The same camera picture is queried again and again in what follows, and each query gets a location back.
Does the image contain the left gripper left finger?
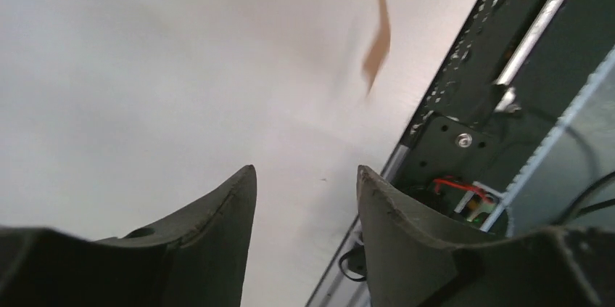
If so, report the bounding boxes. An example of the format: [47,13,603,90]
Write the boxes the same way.
[1,165,257,306]

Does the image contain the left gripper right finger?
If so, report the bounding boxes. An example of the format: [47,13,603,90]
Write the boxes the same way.
[357,165,614,306]

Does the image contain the tan ribbon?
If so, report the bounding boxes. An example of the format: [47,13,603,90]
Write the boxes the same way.
[363,0,391,96]

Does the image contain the white slotted cable duct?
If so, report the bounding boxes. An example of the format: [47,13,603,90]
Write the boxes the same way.
[480,48,614,232]

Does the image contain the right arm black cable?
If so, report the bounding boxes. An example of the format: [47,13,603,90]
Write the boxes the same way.
[552,122,615,227]

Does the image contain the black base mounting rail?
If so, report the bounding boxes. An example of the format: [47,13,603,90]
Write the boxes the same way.
[392,0,614,236]

